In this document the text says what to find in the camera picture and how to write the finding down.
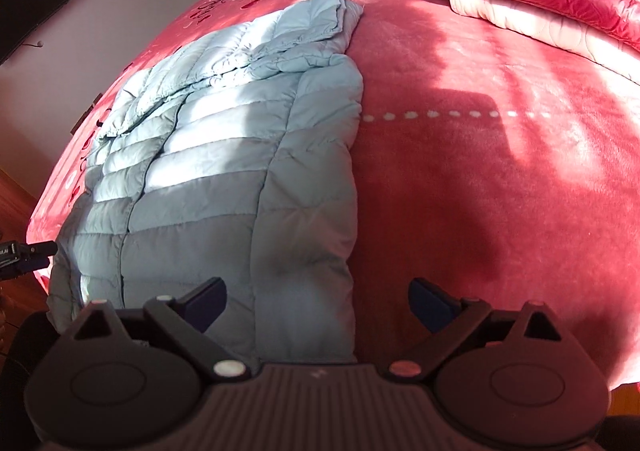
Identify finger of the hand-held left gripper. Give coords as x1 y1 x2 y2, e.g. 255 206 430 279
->
19 240 59 277

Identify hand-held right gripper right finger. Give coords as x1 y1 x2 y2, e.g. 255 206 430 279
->
389 278 568 380

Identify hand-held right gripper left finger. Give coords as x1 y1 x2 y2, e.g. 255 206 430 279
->
67 277 249 382

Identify light blue puffer jacket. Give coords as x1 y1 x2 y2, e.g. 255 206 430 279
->
46 0 366 366

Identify red printed bed blanket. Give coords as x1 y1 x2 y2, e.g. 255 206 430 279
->
25 0 640 394

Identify white quilted jacket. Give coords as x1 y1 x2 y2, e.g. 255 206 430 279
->
446 0 640 87

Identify black wall television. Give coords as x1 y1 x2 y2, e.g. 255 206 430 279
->
0 0 79 66

